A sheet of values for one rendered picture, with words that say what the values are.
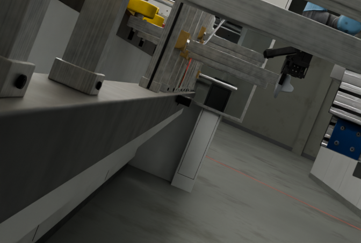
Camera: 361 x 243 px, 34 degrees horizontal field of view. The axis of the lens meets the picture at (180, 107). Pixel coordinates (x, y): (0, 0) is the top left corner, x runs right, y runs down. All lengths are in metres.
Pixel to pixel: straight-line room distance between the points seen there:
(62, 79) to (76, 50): 0.03
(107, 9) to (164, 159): 3.99
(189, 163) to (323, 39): 3.82
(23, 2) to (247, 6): 0.33
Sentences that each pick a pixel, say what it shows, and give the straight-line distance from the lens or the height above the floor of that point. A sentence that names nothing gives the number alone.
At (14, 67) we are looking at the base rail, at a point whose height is 0.72.
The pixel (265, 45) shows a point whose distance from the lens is 4.40.
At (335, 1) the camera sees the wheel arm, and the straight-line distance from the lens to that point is 0.39.
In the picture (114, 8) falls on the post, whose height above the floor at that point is 0.79.
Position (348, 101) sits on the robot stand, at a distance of 1.63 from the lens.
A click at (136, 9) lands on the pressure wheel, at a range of 1.63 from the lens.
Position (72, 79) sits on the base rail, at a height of 0.71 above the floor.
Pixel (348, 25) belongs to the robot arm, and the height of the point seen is 1.11.
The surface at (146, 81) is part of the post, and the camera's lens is 1.32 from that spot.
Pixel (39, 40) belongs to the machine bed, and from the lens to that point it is 1.15.
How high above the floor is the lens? 0.75
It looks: 2 degrees down
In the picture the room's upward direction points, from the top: 22 degrees clockwise
